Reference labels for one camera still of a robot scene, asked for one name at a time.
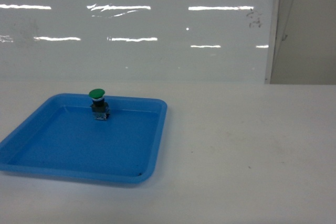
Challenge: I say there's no blue plastic tray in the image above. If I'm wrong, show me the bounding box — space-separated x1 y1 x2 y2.
1 93 167 184

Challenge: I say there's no white whiteboard panel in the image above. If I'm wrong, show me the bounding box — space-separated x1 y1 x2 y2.
1 0 275 83

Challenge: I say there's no green push button switch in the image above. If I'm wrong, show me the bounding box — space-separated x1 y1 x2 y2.
89 88 110 121

